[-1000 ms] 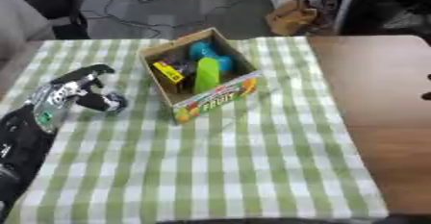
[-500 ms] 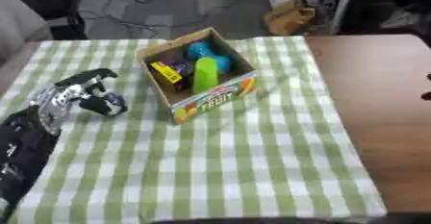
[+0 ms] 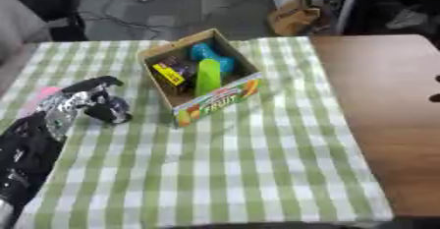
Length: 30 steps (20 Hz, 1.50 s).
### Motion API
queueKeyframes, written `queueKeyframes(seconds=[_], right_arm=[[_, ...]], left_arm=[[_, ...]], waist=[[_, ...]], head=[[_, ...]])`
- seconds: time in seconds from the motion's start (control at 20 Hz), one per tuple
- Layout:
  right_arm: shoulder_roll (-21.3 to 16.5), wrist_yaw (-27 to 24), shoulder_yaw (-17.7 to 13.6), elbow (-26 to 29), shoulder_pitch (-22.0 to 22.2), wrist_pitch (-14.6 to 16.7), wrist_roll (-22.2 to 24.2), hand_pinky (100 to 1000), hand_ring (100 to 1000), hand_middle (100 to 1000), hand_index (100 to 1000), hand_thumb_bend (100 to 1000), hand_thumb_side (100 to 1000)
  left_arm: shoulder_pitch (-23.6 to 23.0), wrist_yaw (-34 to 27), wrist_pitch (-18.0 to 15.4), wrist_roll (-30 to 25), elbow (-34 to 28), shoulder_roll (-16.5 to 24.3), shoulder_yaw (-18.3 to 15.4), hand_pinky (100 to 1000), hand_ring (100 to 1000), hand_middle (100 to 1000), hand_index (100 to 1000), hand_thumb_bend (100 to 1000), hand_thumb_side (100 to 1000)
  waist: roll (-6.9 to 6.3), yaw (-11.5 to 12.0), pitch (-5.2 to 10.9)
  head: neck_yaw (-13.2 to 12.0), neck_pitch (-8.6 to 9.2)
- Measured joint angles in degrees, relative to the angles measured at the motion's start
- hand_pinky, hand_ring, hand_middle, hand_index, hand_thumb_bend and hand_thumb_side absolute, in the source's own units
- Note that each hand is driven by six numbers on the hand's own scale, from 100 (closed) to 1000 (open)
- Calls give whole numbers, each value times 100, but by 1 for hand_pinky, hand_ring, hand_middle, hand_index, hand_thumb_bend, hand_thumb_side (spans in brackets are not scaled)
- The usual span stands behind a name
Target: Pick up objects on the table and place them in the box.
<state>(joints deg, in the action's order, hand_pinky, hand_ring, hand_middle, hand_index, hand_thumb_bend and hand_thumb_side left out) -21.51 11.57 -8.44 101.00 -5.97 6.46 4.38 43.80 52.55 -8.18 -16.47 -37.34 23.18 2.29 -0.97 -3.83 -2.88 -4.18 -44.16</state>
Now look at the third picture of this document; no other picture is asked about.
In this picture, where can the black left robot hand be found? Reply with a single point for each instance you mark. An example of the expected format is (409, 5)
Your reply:
(103, 103)

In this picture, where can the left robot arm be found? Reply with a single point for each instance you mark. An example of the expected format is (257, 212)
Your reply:
(34, 141)

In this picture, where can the cardboard box with fruit print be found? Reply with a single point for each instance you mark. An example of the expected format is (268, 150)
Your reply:
(198, 75)

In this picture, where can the pink soft object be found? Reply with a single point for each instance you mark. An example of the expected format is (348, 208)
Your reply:
(35, 100)

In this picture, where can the yellow and purple packet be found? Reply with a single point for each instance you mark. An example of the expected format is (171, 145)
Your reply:
(172, 72)

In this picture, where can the black chair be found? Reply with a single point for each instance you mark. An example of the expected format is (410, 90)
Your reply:
(54, 8)

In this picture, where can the green curved block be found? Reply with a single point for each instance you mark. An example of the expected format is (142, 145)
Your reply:
(207, 77)

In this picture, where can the blue dumbbell toy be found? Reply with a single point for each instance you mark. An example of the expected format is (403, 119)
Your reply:
(212, 56)

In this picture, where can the brown paper bag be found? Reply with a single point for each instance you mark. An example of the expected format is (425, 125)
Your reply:
(295, 16)

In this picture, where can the white table leg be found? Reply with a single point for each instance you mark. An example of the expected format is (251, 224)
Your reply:
(349, 5)

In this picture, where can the person's shoe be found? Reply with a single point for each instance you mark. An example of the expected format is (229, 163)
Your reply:
(407, 18)

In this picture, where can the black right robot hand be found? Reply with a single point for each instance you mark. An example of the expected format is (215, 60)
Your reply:
(436, 92)

